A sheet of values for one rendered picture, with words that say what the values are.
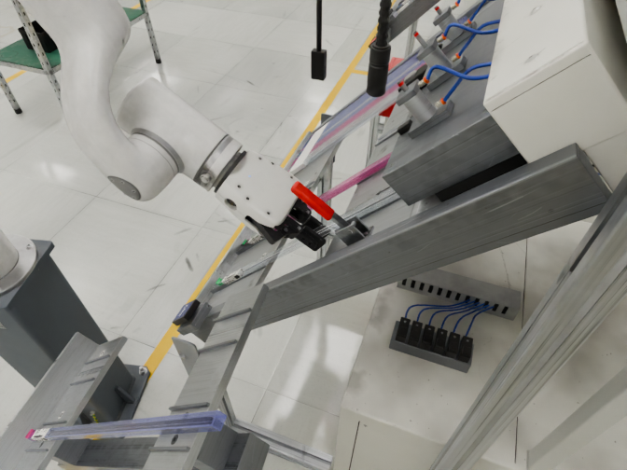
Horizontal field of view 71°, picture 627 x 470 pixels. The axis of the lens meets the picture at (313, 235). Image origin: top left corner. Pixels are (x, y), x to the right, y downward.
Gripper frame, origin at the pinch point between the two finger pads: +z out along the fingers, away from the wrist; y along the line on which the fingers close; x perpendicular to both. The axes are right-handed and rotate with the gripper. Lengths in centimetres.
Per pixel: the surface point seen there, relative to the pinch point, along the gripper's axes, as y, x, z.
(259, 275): -2.9, 13.6, -1.4
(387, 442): -9.7, 26.5, 40.3
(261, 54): 242, 152, -59
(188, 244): 59, 125, -16
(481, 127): -6.0, -32.1, 1.1
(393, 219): -4.9, -16.3, 3.8
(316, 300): -10.0, -0.6, 4.7
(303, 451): -11, 54, 37
